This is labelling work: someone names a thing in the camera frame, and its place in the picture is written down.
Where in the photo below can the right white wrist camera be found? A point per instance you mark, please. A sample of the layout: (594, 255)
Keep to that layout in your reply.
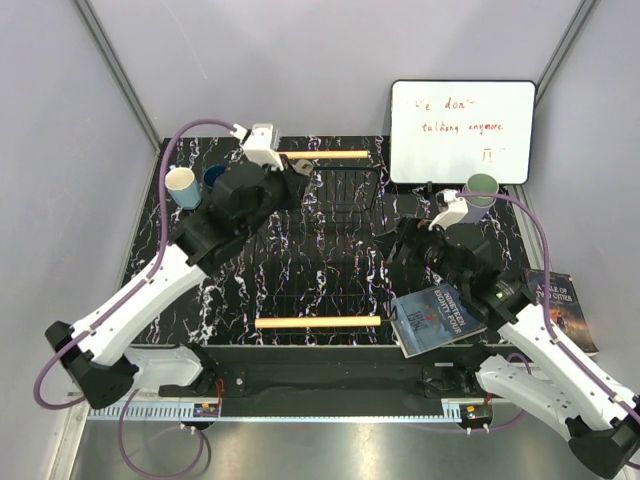
(452, 209)

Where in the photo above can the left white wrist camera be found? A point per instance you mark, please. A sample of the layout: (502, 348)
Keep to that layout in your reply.
(259, 146)

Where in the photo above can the sage green plastic cup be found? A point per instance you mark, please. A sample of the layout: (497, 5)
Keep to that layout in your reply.
(481, 186)

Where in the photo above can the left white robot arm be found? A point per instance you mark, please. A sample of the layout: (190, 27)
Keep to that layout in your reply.
(96, 351)

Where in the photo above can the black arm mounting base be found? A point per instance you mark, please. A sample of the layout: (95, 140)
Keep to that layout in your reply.
(360, 375)

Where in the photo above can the lavender plastic cup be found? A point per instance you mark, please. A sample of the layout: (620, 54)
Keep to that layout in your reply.
(475, 212)

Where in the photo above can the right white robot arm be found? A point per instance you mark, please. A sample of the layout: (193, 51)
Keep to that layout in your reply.
(595, 414)

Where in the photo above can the far wooden rack handle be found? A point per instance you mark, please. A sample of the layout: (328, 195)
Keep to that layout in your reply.
(331, 154)

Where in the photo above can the white dry-erase board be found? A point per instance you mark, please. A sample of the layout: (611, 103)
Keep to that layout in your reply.
(445, 131)

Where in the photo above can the Nineteen Eighty-Four book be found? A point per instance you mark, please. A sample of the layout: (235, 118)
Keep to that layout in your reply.
(431, 318)

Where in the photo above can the white slotted cable duct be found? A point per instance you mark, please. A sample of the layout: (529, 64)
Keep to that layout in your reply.
(429, 411)

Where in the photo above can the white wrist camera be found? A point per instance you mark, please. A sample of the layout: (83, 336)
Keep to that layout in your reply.
(259, 146)
(452, 209)

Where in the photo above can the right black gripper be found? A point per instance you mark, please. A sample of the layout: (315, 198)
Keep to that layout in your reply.
(412, 231)

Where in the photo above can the taupe ceramic mug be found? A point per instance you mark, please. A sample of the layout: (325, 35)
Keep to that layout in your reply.
(302, 167)

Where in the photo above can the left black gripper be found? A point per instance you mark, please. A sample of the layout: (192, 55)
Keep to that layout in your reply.
(294, 184)

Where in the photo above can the dark blue ceramic cup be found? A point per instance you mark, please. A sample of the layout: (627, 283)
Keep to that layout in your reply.
(210, 177)

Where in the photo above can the light blue faceted cup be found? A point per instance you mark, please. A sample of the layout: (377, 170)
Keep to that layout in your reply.
(183, 187)

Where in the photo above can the black wire dish rack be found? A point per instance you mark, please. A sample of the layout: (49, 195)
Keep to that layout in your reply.
(321, 260)

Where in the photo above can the near wooden rack handle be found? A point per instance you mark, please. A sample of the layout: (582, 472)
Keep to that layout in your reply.
(318, 322)

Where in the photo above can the wooden rack handle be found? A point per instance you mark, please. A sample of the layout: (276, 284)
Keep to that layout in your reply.
(318, 322)
(331, 154)

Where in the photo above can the Tale of Two Cities book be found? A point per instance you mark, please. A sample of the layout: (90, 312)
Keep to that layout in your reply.
(567, 314)

